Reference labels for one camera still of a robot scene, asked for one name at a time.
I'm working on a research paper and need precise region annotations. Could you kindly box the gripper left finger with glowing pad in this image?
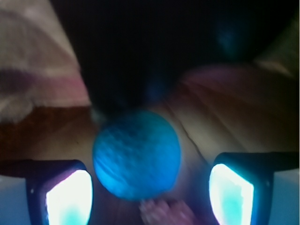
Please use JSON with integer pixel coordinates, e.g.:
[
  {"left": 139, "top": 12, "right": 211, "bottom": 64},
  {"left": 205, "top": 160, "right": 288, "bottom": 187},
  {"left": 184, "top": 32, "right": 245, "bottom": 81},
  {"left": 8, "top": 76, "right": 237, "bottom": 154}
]
[{"left": 0, "top": 159, "right": 93, "bottom": 225}]

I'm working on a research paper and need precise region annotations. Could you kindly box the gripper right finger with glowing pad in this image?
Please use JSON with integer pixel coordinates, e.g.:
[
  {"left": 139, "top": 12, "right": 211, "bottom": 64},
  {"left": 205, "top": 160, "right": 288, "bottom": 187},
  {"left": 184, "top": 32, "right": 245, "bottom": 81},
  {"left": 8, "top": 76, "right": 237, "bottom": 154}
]
[{"left": 209, "top": 152, "right": 300, "bottom": 225}]

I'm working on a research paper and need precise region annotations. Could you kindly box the blue felt ball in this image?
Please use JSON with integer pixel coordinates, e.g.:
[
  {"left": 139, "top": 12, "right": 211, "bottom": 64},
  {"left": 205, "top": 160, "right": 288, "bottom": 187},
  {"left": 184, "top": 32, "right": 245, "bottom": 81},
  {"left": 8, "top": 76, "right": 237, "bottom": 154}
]
[{"left": 92, "top": 111, "right": 181, "bottom": 201}]

